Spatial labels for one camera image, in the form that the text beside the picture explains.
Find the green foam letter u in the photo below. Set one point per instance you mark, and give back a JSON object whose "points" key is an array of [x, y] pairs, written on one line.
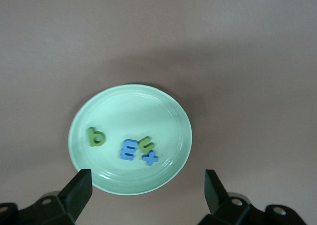
{"points": [[146, 148]]}

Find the blue foam letter x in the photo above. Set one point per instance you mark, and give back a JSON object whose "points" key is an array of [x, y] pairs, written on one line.
{"points": [[150, 159]]}

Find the blue foam letter E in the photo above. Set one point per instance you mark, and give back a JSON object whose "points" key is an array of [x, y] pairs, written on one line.
{"points": [[125, 150]]}

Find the light green plate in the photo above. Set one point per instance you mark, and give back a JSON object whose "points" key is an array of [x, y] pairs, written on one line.
{"points": [[138, 111]]}

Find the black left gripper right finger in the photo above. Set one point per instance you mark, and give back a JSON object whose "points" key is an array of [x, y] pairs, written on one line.
{"points": [[218, 197]]}

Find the green foam letter b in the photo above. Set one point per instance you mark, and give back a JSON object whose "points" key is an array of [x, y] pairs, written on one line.
{"points": [[92, 140]]}

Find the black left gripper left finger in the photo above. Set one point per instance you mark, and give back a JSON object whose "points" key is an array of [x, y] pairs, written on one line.
{"points": [[71, 197]]}

